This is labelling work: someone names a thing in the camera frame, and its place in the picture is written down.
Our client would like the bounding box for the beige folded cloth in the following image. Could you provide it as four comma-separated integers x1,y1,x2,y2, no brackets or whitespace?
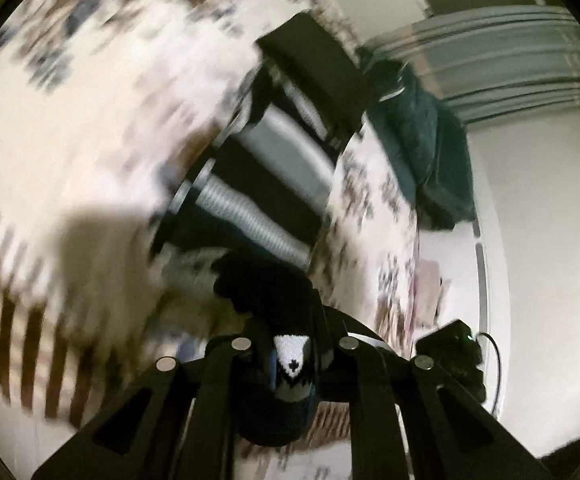
405,257,453,341

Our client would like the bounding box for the white headboard with grey strips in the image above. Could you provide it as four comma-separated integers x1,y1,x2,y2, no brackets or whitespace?
464,125,518,351

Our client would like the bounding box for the teal striped curtain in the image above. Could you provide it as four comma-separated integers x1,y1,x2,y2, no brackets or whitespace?
370,4,580,127

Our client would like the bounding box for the black folded garment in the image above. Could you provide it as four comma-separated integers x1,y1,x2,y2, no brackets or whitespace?
257,12,369,134

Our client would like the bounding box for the striped knit sweater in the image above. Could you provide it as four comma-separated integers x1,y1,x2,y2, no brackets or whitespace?
150,65,367,449

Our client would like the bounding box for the floral bed sheet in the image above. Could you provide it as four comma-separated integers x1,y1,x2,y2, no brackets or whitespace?
0,0,423,433

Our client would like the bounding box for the dark green quilt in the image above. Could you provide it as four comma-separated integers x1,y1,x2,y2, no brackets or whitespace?
357,47,476,232

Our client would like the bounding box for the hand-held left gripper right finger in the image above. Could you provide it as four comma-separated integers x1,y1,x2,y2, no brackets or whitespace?
315,335,556,480

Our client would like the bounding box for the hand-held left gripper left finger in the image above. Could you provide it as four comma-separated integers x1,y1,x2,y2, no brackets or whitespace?
30,335,277,480

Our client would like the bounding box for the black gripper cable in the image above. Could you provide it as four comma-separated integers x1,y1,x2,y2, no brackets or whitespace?
474,331,504,407

